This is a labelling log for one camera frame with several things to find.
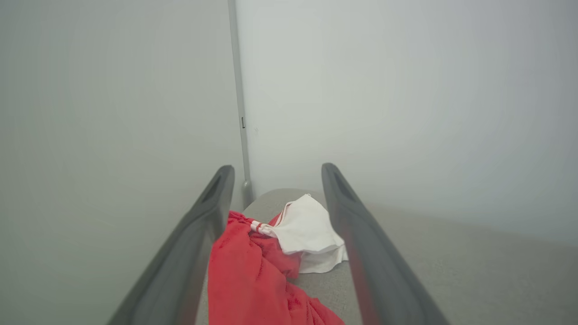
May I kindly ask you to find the red and white garment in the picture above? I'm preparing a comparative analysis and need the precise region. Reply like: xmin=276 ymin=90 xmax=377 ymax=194
xmin=208 ymin=194 xmax=349 ymax=325

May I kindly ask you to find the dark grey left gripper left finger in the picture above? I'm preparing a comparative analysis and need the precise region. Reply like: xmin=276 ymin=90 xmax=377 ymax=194
xmin=106 ymin=165 xmax=235 ymax=325

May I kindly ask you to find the grey wall pipe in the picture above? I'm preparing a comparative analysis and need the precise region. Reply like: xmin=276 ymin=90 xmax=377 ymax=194
xmin=227 ymin=0 xmax=254 ymax=208

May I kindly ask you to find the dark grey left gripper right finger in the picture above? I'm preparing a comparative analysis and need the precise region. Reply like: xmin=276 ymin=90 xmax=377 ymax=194
xmin=322 ymin=162 xmax=450 ymax=325

